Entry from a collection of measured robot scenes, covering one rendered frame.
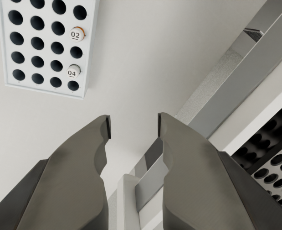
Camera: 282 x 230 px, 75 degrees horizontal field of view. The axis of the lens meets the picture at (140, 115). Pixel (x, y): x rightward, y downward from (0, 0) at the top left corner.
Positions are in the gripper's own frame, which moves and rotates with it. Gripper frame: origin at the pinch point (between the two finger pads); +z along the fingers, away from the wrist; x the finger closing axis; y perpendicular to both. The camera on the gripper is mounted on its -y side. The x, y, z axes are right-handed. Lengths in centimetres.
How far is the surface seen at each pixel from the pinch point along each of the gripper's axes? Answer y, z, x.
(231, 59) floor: 21, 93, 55
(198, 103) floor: 48, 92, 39
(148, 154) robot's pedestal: 53, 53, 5
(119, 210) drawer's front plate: 14.3, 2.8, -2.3
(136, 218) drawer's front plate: 14.4, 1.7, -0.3
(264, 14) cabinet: -4.0, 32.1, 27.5
